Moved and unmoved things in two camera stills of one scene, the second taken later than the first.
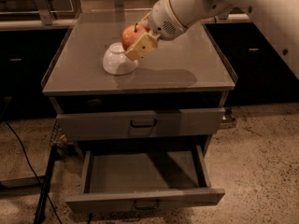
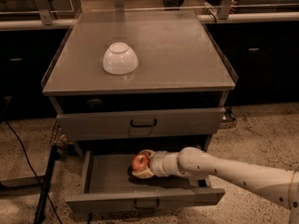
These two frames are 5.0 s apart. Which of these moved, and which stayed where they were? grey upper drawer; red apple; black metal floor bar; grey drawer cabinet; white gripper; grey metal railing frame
Moved: red apple; white gripper
Stayed: grey drawer cabinet; grey metal railing frame; grey upper drawer; black metal floor bar
